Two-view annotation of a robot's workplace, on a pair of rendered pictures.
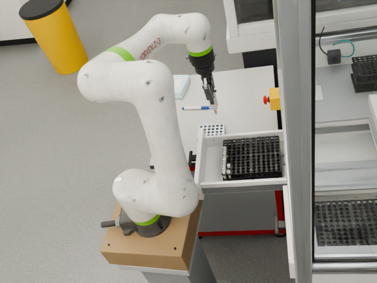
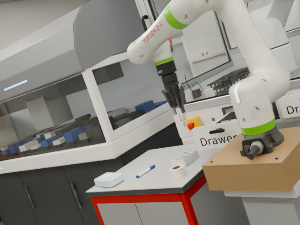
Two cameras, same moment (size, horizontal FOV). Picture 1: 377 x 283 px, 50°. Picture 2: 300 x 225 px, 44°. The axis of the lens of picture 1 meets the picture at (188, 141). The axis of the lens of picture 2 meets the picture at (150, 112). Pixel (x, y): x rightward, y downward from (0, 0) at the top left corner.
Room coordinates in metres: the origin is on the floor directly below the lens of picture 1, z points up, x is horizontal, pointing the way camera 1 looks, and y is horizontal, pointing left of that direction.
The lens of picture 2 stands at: (0.75, 1.59, 1.29)
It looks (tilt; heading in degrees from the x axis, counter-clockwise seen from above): 7 degrees down; 291
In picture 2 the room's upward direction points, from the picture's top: 19 degrees counter-clockwise
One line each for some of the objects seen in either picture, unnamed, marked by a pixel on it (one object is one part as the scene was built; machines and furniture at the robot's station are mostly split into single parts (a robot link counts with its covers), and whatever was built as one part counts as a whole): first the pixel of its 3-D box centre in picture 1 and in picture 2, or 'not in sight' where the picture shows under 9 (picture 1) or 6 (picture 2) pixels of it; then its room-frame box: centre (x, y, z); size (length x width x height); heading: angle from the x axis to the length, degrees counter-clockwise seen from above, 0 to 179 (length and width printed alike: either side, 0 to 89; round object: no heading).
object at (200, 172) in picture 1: (201, 162); (222, 135); (1.07, -0.02, 0.87); 0.29 x 0.02 x 0.11; 161
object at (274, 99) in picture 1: (274, 99); (193, 123); (1.28, -0.42, 0.88); 0.07 x 0.05 x 0.07; 161
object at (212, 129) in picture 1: (211, 132); (185, 158); (1.30, -0.11, 0.78); 0.12 x 0.08 x 0.04; 69
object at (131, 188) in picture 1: (141, 196); (253, 103); (0.88, 0.21, 1.02); 0.16 x 0.13 x 0.19; 58
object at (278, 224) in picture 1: (280, 224); not in sight; (0.68, -0.20, 0.91); 0.07 x 0.04 x 0.01; 161
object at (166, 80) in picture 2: (205, 71); (171, 83); (1.26, -0.15, 1.16); 0.08 x 0.07 x 0.09; 159
